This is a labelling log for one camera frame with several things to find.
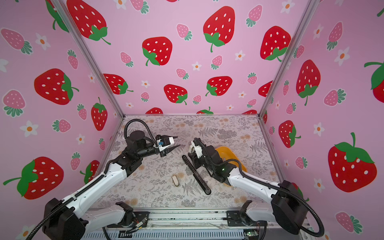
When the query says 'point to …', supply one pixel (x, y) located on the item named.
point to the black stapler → (197, 177)
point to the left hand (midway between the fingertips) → (176, 138)
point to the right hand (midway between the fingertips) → (189, 153)
